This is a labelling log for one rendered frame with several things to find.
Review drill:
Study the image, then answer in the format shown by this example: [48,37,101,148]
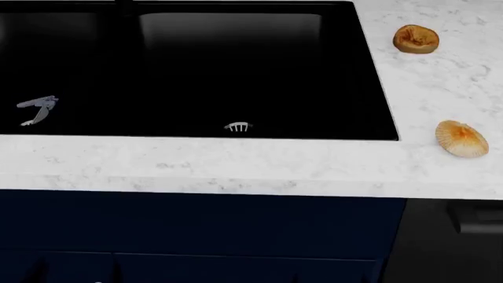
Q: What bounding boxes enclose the black double-basin sink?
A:
[0,0,400,142]

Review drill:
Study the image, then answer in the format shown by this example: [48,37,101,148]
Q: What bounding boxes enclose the beige ribbed scallop shell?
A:
[434,119,490,160]

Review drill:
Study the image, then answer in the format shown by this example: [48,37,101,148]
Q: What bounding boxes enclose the brown crumpled pastry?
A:
[392,24,441,55]

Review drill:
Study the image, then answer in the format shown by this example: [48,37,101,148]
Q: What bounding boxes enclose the dark navy base cabinet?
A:
[0,188,408,283]

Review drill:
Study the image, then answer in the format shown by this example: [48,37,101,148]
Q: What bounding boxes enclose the silver garlic press tool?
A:
[16,94,60,127]

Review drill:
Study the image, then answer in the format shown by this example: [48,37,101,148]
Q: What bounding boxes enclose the dark dishwasher with handle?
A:
[380,197,503,283]

